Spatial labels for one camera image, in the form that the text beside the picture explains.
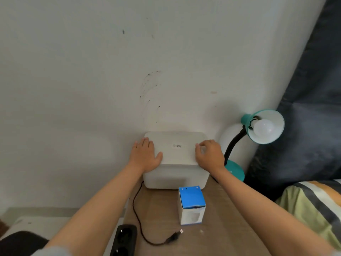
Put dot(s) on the person's right forearm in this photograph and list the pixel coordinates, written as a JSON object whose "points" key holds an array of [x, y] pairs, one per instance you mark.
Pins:
{"points": [[261, 210]]}

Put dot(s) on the person's left thumb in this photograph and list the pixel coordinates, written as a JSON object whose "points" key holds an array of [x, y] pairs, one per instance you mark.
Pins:
{"points": [[159, 157]]}

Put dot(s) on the black power strip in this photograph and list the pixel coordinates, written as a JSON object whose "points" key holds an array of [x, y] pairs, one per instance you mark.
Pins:
{"points": [[124, 241]]}

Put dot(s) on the white plastic box lid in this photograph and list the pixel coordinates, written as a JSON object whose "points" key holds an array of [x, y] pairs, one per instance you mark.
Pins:
{"points": [[177, 153]]}

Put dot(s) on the black chair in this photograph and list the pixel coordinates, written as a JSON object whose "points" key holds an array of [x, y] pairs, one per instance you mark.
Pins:
{"points": [[18, 243]]}

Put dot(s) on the person's right thumb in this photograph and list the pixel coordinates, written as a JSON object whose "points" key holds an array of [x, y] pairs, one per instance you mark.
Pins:
{"points": [[198, 154]]}

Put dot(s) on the white light bulb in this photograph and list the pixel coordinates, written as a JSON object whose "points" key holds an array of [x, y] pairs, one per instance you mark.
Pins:
{"points": [[263, 127]]}

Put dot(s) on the dark grey curtain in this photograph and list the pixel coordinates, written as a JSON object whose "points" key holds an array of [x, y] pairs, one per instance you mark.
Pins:
{"points": [[309, 103]]}

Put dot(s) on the white plastic storage box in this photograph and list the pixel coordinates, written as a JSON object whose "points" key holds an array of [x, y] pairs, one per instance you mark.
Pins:
{"points": [[173, 177]]}

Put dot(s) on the blue and white carton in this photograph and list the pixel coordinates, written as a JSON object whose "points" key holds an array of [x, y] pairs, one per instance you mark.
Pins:
{"points": [[191, 207]]}

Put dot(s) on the striped bedding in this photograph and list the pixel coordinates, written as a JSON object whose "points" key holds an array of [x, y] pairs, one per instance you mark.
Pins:
{"points": [[314, 205]]}

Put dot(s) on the person's left hand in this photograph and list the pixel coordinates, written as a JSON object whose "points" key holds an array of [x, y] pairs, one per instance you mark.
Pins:
{"points": [[145, 155]]}

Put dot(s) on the teal desk lamp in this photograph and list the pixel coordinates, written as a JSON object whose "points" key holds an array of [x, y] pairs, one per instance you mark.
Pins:
{"points": [[277, 122]]}

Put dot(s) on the person's right hand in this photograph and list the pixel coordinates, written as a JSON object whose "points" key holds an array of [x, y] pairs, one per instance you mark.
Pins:
{"points": [[211, 157]]}

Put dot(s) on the grey sleeve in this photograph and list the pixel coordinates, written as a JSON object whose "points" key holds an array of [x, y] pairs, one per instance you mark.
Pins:
{"points": [[50, 251]]}

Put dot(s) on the person's left forearm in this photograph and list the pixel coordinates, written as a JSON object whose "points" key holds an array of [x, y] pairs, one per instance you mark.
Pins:
{"points": [[101, 210]]}

